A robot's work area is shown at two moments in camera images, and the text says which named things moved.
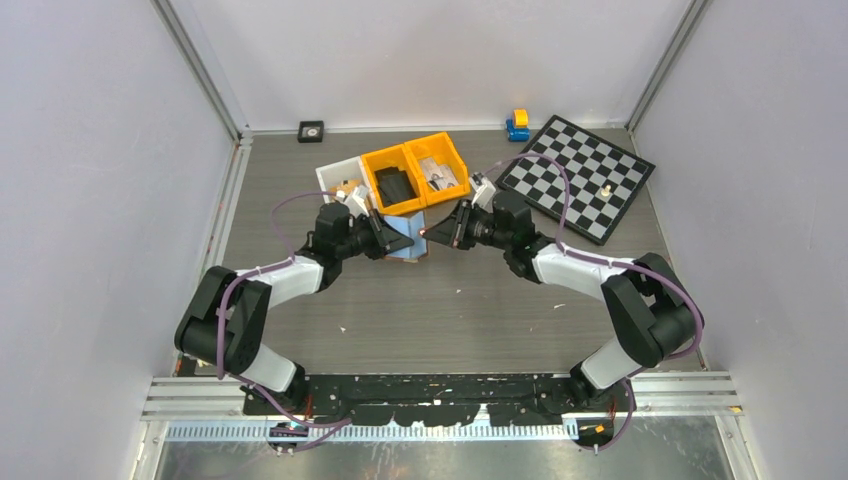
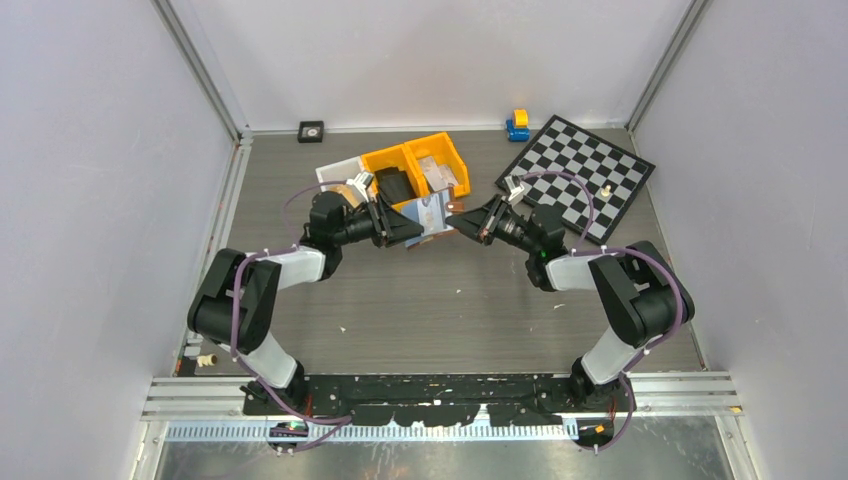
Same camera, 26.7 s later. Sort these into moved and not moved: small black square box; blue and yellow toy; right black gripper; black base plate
Moved: right black gripper
Not moved: blue and yellow toy; small black square box; black base plate
